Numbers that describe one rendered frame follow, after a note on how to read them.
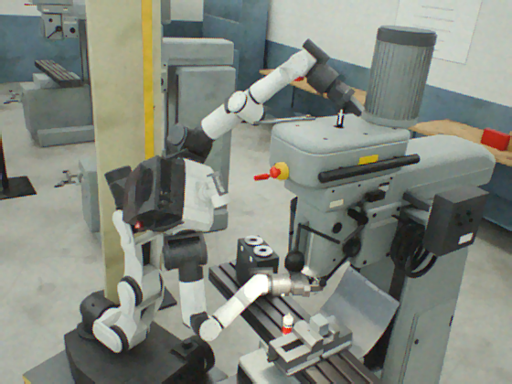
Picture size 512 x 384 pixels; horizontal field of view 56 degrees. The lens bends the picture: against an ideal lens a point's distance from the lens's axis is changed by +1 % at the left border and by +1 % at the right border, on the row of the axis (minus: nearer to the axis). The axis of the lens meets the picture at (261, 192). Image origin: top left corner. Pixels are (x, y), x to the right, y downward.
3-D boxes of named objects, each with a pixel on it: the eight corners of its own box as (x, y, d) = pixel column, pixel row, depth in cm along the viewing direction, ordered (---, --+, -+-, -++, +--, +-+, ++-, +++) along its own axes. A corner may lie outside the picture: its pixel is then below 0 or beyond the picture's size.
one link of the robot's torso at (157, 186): (103, 243, 179) (159, 228, 156) (112, 158, 190) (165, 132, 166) (170, 253, 199) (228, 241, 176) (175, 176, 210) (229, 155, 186)
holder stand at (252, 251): (253, 294, 227) (257, 259, 219) (235, 270, 245) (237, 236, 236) (275, 289, 232) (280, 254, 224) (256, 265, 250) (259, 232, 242)
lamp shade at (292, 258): (280, 266, 170) (282, 250, 167) (292, 258, 175) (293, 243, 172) (296, 274, 166) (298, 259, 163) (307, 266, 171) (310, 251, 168)
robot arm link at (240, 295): (272, 282, 184) (246, 306, 179) (267, 287, 192) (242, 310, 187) (260, 270, 185) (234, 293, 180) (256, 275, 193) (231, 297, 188)
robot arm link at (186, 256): (173, 285, 167) (168, 247, 166) (169, 278, 176) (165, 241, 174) (206, 280, 171) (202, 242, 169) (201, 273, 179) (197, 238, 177)
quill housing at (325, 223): (315, 288, 177) (327, 211, 163) (282, 261, 192) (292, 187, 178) (353, 274, 187) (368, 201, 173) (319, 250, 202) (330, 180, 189)
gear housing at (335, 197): (324, 216, 160) (328, 188, 156) (281, 187, 178) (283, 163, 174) (392, 197, 178) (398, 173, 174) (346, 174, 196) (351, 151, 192)
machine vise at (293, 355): (286, 378, 182) (290, 356, 178) (264, 353, 193) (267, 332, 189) (353, 346, 201) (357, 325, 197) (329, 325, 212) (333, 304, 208)
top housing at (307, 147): (307, 194, 150) (314, 146, 143) (261, 165, 169) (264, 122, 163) (407, 172, 175) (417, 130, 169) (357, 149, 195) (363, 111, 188)
